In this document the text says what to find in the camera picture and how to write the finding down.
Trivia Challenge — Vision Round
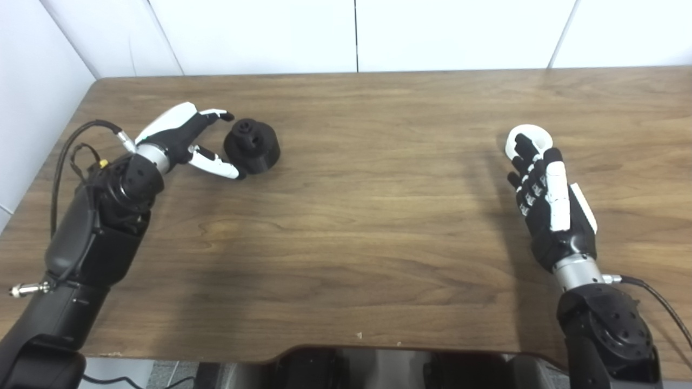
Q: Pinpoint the round black plastic part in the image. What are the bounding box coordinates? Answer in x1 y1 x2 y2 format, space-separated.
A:
223 118 281 175

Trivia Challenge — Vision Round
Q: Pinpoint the white plastic ring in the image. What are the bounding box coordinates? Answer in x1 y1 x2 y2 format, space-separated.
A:
505 124 554 163

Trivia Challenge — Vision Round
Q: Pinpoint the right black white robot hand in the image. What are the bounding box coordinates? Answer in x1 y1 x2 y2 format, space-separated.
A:
507 132 598 272

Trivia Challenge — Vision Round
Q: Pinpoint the black robot torso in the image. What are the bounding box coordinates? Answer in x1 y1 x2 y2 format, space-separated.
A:
197 346 568 389

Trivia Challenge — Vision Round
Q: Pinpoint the left arm thin wire bundle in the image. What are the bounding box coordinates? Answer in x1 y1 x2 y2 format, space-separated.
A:
69 143 110 182

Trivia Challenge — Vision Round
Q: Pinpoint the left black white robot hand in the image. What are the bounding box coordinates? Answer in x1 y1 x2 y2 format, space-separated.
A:
134 102 247 180

